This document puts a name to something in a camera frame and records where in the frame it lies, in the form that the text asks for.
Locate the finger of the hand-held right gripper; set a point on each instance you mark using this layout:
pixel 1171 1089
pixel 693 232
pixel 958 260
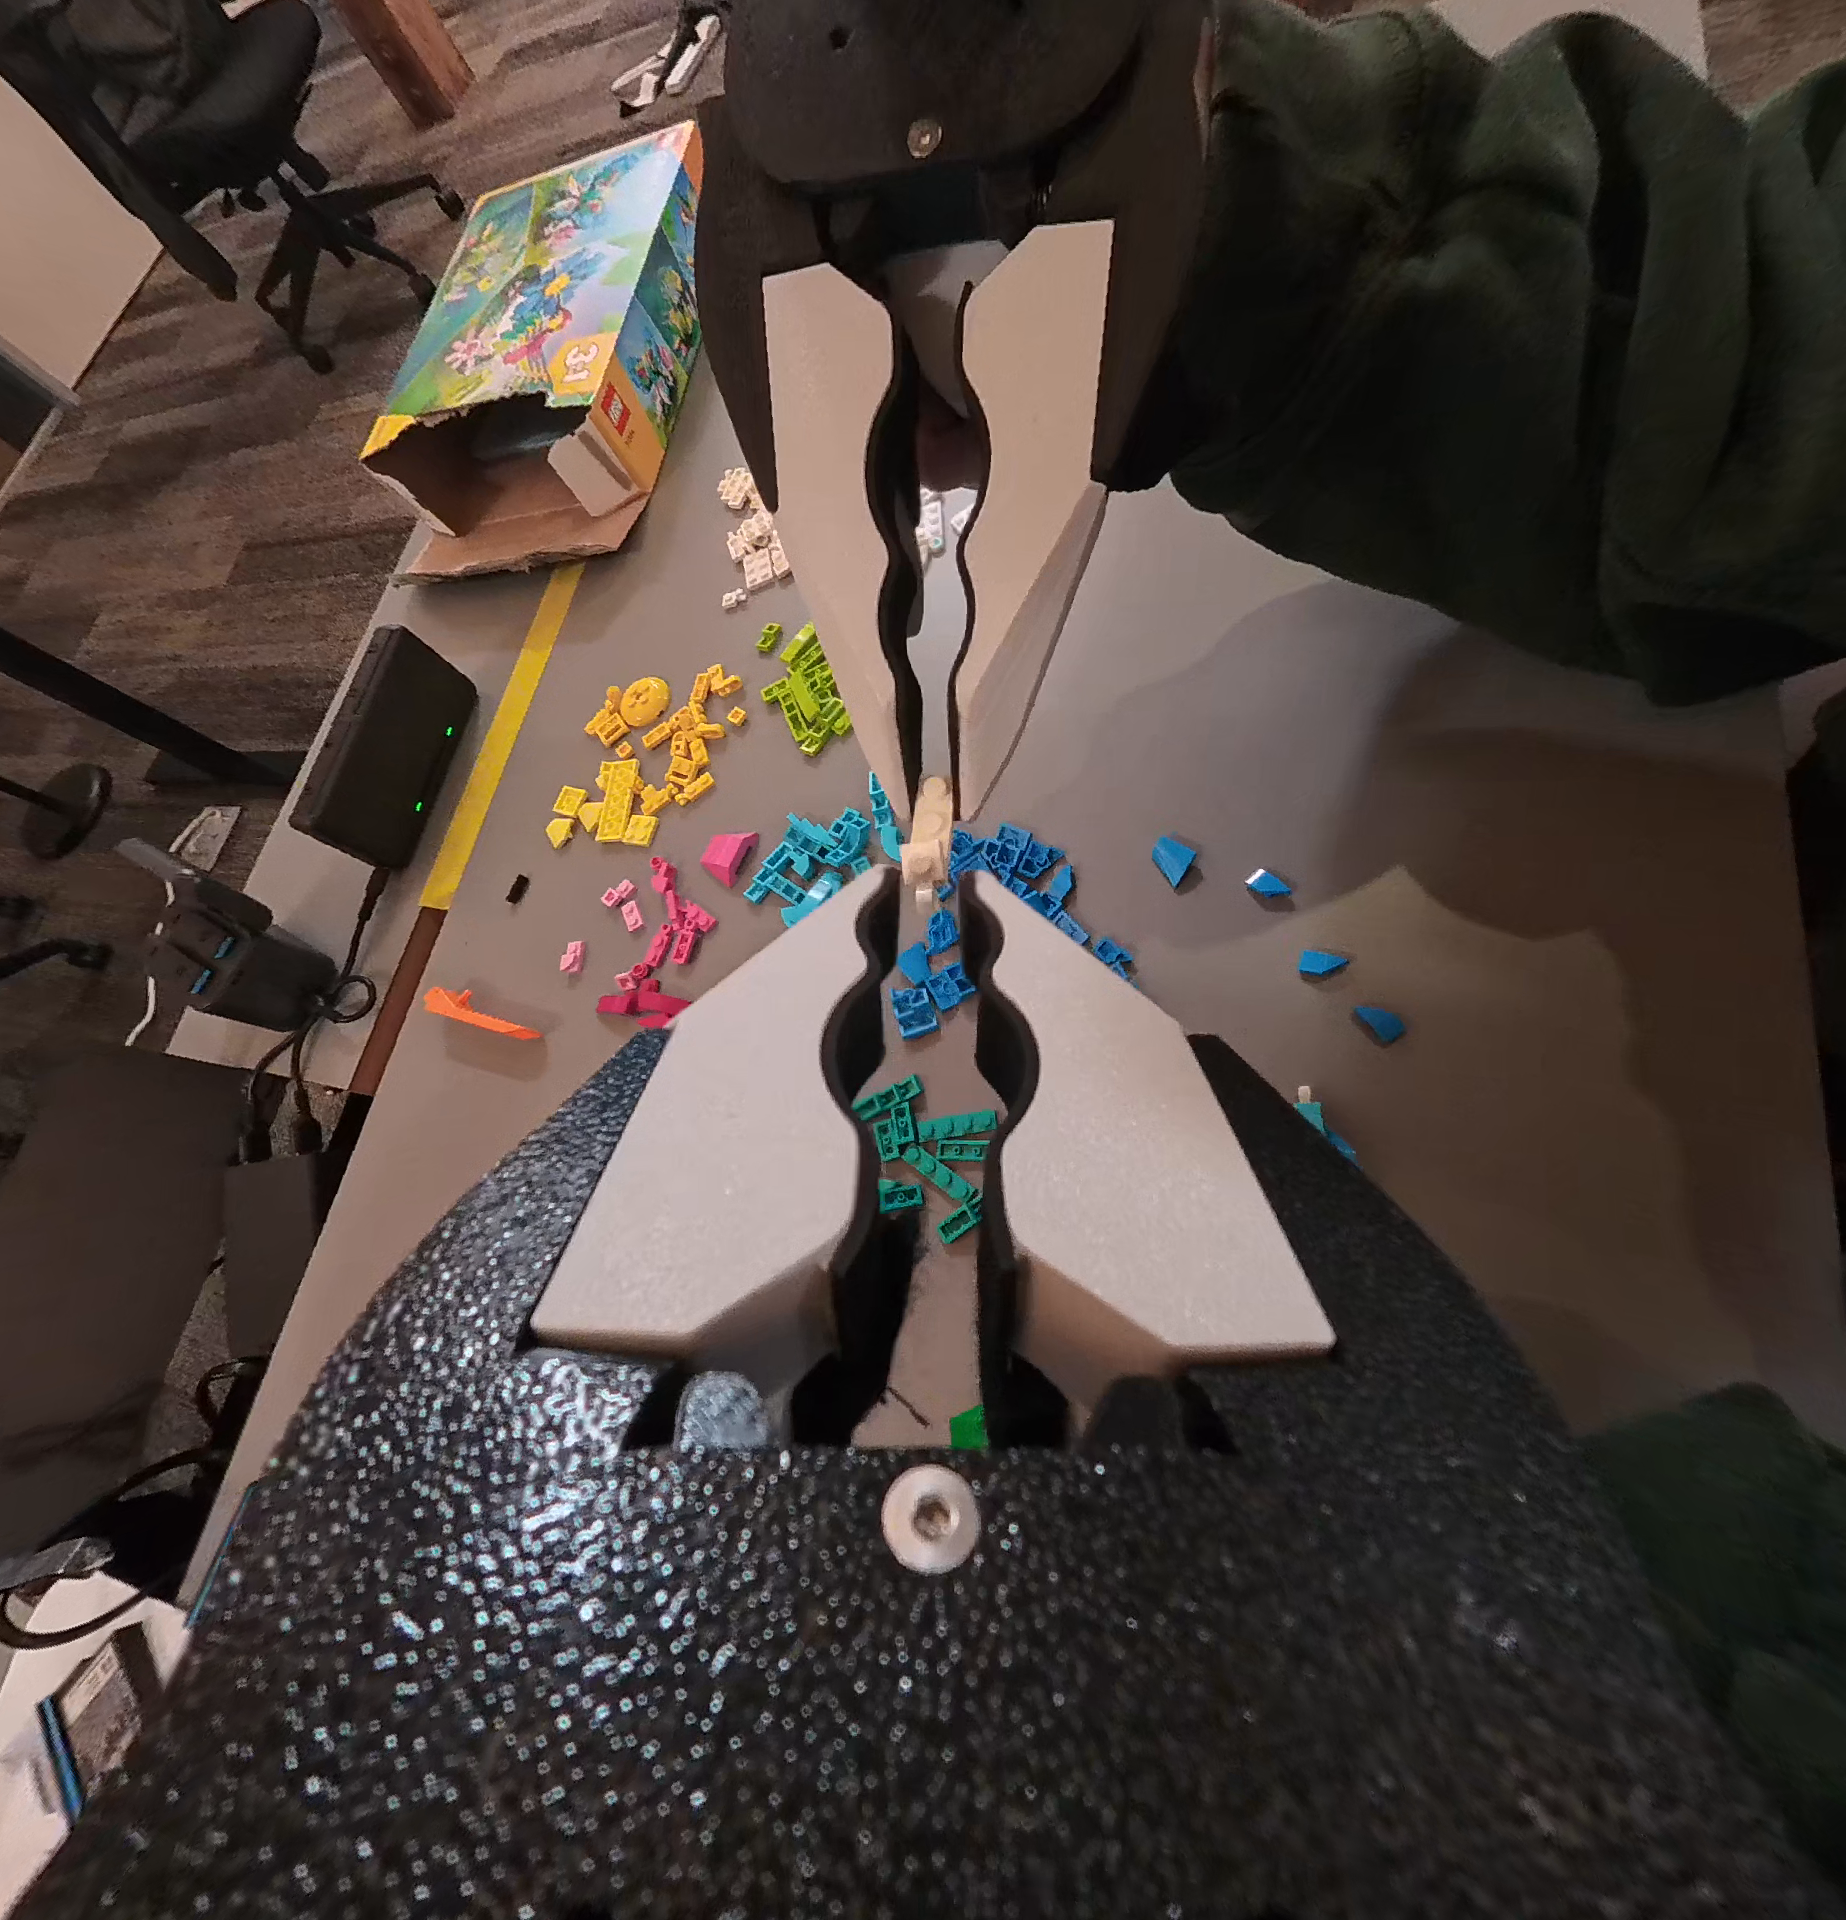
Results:
pixel 826 450
pixel 1042 450

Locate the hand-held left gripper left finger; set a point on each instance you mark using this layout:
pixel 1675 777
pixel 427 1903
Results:
pixel 697 1185

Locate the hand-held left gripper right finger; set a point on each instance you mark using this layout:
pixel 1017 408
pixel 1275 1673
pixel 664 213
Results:
pixel 1149 1185

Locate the small cream lego piece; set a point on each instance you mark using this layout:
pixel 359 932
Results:
pixel 928 841

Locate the person's right forearm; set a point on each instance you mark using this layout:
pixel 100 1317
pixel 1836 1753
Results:
pixel 1538 330

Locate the pile of white lego bricks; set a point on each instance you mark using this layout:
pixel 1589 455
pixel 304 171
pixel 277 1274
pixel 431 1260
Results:
pixel 752 540

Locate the blue lego wing assembly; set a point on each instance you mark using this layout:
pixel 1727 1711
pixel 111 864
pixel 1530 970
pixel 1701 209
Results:
pixel 1322 1120

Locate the pile of teal lego bricks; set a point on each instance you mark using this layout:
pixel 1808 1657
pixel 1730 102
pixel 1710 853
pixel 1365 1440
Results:
pixel 931 1147

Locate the pile of lime lego bricks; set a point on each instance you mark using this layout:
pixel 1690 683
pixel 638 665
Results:
pixel 802 690

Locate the pile of pink lego bricks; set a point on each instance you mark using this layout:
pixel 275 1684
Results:
pixel 661 946

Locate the colourful cardboard lego box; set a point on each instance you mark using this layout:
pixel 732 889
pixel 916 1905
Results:
pixel 563 285

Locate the pile of blue lego bricks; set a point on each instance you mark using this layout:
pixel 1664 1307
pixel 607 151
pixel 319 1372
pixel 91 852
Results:
pixel 1027 886

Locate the pile of cyan lego bricks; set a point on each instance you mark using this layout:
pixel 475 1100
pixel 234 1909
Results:
pixel 802 871

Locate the pile of yellow lego bricks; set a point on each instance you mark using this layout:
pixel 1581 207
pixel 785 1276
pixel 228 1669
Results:
pixel 638 750

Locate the orange brick separator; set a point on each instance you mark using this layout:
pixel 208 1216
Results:
pixel 482 1011

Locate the magenta slope brick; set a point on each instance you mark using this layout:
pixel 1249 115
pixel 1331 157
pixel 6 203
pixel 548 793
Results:
pixel 732 865

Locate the yellow tape strip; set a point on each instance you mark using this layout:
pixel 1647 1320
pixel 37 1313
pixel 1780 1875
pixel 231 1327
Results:
pixel 497 750

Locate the black charger blue trim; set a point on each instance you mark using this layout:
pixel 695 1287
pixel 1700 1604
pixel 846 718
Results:
pixel 247 961

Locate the black power bank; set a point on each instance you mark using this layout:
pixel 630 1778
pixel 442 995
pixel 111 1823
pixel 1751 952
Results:
pixel 383 750

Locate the dark grey chair seat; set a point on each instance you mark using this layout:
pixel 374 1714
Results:
pixel 100 1245

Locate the black office chair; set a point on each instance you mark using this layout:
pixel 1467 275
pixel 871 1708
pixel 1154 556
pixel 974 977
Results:
pixel 220 90

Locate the black round stand base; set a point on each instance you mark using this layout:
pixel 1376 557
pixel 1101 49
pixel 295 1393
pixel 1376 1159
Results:
pixel 65 810

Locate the person's green sweater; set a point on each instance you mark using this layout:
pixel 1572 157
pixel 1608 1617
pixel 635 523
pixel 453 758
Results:
pixel 1748 1651

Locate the white side desk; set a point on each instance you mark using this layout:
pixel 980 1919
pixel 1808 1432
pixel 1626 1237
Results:
pixel 40 226

